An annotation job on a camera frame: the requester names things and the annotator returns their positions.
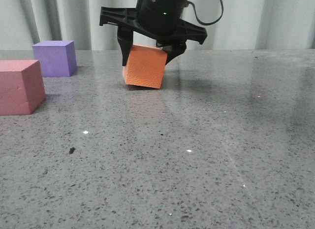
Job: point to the orange foam cube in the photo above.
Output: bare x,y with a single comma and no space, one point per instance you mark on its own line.
145,66

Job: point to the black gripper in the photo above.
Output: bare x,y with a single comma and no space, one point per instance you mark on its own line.
156,19

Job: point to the purple foam cube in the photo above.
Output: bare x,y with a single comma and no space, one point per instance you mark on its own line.
57,57

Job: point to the pink foam cube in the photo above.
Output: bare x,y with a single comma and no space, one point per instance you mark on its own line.
21,87

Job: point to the pale green curtain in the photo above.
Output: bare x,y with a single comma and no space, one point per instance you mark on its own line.
238,24

